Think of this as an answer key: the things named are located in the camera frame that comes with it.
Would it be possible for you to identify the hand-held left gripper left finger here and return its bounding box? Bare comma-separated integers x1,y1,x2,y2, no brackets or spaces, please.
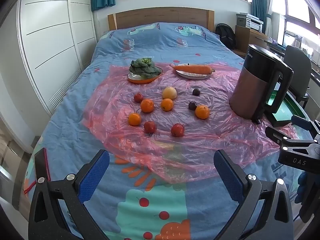
28,149,110,240

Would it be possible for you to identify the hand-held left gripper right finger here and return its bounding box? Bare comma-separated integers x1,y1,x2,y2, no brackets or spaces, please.
213,149,294,240

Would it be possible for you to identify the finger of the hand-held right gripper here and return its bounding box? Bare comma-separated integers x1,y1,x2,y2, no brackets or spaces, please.
265,126,320,152
291,115,320,137

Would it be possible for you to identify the green tray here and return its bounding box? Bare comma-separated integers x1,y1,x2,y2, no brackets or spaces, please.
266,90,309,128

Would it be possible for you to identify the orange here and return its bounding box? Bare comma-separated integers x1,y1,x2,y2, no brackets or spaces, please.
195,105,210,120
160,98,174,112
140,99,155,113
128,113,142,126

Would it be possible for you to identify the yellow pear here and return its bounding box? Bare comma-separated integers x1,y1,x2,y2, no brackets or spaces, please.
162,86,177,100

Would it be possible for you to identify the person's right hand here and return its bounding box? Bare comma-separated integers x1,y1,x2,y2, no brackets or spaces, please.
297,171,312,207

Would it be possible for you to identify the black and silver kettle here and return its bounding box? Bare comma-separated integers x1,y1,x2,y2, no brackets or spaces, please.
229,44,295,125

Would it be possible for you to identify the black device with red edge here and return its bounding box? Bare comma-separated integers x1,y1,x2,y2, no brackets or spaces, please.
34,147,51,182

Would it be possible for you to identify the grey chair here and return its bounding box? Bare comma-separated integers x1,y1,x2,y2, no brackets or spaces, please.
284,45,313,108

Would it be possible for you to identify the pink plastic sheet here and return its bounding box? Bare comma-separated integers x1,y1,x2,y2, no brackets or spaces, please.
82,61,298,184

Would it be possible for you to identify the glass top desk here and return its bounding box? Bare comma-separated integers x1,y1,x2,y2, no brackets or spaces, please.
265,39,320,90

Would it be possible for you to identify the wooden drawer cabinet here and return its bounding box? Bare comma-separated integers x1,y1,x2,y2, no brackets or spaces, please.
234,25,270,57

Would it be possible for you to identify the white plate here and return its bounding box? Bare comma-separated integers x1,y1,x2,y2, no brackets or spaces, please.
174,64,215,80

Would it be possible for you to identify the carrot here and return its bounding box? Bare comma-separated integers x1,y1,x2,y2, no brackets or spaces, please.
170,64,215,74

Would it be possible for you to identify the orange plate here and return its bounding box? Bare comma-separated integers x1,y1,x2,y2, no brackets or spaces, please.
127,67,163,84

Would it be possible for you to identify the black backpack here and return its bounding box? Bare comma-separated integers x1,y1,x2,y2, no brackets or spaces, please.
215,23,237,50

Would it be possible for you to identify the white printer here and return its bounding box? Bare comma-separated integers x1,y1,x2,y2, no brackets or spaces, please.
244,15,264,33

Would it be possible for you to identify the window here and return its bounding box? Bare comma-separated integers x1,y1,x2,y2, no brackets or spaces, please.
272,0,320,65

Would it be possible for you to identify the green bok choy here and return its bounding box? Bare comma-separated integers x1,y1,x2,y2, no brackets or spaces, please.
129,57,161,77

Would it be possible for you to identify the blue printed blanket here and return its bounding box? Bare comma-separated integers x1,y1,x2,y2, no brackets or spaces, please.
24,22,320,240

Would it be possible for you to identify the white wardrobe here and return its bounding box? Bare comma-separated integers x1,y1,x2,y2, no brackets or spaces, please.
16,0,98,117

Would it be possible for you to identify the wooden headboard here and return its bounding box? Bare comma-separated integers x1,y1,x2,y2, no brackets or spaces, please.
107,7,215,32

